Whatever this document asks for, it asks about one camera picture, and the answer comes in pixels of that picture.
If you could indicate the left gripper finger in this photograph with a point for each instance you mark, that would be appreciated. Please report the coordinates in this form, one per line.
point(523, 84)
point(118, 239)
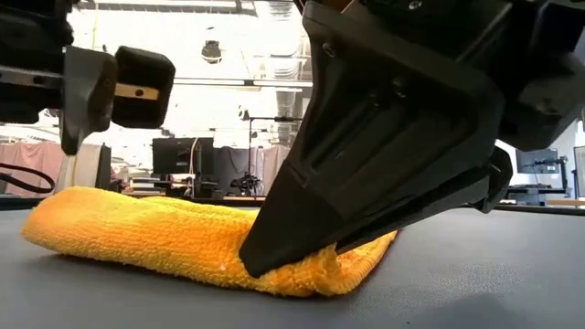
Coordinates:
point(87, 91)

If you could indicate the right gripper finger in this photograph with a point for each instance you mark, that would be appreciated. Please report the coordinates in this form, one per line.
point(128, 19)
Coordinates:
point(388, 160)
point(498, 183)

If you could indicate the orange microfibre towel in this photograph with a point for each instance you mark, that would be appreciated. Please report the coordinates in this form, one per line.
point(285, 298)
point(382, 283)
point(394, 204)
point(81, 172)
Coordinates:
point(137, 237)

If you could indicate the black computer monitor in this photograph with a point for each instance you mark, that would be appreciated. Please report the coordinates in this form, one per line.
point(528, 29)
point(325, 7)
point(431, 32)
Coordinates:
point(537, 160)
point(173, 157)

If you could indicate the pink curtain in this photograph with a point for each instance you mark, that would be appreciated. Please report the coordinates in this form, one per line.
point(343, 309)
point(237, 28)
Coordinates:
point(27, 164)

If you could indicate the grey-blue table mat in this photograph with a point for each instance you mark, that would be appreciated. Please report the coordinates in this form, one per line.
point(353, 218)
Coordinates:
point(480, 283)

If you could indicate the white curtain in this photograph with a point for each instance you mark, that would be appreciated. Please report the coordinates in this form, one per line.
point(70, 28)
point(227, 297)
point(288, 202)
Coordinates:
point(274, 169)

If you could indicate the ceiling light strip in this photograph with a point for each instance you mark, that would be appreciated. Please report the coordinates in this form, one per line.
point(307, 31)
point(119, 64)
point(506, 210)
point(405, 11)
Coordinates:
point(228, 82)

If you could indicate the small black background robot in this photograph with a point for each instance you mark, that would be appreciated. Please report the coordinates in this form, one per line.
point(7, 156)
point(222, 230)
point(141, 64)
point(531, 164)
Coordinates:
point(247, 183)

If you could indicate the black table frame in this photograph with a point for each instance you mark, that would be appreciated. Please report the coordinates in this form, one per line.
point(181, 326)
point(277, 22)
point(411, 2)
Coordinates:
point(548, 209)

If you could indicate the wide silver ceiling duct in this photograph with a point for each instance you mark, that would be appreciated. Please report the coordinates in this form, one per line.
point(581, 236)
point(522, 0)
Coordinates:
point(292, 119)

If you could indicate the black frame stand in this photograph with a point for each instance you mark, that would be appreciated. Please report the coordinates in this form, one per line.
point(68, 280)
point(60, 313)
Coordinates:
point(274, 119)

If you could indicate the black ceiling dome camera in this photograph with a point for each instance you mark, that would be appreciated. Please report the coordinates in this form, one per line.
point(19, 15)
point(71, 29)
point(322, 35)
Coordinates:
point(211, 51)

